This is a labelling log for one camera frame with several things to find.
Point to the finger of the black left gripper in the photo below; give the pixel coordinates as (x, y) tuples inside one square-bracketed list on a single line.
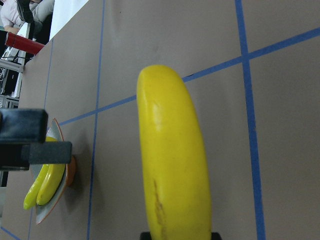
[(22, 125), (17, 157)]

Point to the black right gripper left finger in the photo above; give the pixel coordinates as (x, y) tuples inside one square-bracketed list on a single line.
[(145, 236)]

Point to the red cylinder object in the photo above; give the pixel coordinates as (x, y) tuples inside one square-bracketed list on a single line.
[(23, 44)]

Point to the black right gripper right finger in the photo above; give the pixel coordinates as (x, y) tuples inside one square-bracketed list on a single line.
[(215, 236)]

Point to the seated person pink shirt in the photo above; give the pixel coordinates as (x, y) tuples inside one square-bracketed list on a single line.
[(17, 12)]

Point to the yellow banana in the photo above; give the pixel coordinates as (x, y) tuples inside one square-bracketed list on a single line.
[(31, 196), (50, 183), (174, 164)]

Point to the grey square plate orange rim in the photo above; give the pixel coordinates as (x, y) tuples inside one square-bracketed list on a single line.
[(43, 211)]

